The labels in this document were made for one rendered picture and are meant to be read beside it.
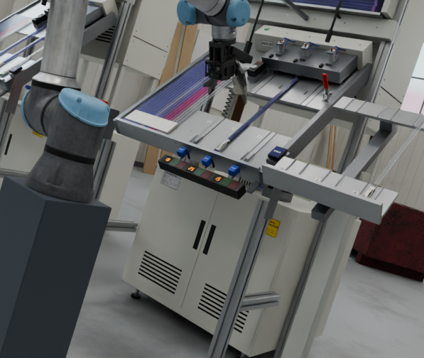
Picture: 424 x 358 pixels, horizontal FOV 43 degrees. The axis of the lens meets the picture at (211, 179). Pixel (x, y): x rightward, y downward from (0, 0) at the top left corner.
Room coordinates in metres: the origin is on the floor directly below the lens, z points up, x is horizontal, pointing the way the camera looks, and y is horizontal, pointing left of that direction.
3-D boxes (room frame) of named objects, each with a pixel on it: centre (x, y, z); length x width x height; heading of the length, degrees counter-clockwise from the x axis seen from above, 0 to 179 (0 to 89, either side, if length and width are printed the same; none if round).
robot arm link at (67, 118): (1.21, 0.33, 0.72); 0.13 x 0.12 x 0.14; 45
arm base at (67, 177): (1.21, 0.32, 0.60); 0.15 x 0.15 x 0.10
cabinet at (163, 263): (2.34, -0.23, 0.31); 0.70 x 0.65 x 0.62; 55
